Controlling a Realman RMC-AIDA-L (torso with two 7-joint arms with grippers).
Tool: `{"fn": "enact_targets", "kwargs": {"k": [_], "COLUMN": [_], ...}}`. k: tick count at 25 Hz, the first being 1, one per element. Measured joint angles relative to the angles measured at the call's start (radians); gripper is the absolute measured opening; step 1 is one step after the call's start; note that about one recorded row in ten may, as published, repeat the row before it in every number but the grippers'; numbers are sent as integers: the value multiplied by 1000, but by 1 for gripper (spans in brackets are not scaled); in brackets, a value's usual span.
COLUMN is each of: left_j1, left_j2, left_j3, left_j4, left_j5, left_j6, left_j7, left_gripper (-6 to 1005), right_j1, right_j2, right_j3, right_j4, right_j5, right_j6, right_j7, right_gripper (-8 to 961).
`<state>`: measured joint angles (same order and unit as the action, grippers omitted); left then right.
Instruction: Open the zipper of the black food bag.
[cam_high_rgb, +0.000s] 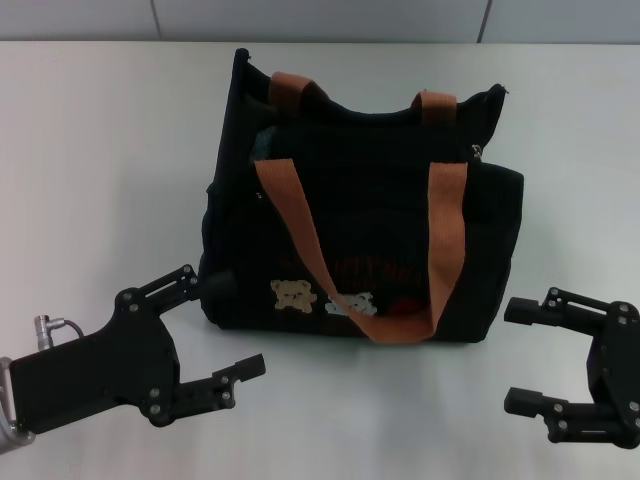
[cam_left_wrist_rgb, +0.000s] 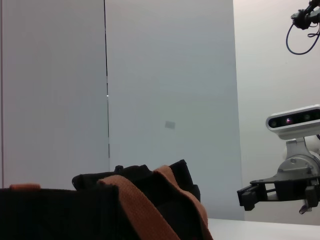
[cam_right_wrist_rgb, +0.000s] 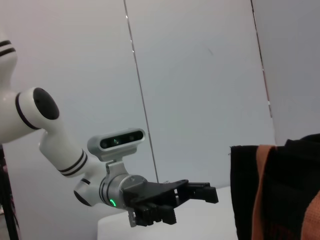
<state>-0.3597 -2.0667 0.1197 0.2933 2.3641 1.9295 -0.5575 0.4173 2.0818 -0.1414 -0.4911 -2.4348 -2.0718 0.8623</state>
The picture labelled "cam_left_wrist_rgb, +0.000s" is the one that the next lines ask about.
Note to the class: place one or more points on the small grey wall label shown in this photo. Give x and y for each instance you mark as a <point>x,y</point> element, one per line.
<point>170,124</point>

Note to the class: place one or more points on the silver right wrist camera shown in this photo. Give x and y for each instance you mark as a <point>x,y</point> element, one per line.
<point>287,122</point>

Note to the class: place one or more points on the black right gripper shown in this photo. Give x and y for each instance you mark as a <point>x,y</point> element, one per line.
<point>287,191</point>

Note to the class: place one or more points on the black overhead mount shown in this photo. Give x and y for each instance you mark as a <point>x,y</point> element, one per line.
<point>303,17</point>

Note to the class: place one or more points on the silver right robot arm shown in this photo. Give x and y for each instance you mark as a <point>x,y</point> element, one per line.
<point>295,165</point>

